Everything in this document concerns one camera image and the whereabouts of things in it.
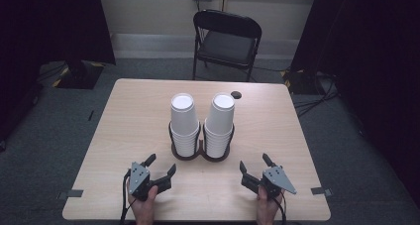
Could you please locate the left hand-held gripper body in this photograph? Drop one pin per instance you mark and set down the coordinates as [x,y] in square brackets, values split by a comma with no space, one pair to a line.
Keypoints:
[138,180]

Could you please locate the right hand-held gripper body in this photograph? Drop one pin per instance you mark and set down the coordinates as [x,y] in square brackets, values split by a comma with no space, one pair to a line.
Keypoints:
[277,182]

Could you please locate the stack of white cups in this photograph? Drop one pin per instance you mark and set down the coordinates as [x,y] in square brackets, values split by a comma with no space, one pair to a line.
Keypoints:
[183,119]
[220,119]

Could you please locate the person's right hand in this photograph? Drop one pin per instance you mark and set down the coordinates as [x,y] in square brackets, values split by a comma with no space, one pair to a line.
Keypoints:
[267,211]

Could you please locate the person's left hand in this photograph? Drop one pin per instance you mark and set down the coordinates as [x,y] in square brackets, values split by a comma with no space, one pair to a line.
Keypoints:
[144,211]

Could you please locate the grey tape strip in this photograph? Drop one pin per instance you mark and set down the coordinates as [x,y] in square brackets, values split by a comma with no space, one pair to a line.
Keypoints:
[71,194]
[322,191]

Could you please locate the round black table grommet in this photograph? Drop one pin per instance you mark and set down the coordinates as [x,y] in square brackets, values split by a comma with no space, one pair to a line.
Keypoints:
[236,94]

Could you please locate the small black floor tape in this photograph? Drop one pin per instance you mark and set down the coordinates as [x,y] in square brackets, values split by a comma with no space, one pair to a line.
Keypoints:
[91,115]

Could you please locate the black stand base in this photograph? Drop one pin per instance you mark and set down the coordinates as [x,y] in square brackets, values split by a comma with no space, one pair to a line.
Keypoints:
[302,83]
[79,76]

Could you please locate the black folding chair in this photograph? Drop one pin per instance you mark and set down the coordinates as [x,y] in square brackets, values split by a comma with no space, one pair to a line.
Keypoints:
[226,48]

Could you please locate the black curtain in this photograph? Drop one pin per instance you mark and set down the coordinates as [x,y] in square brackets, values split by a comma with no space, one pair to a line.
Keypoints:
[369,53]
[49,26]

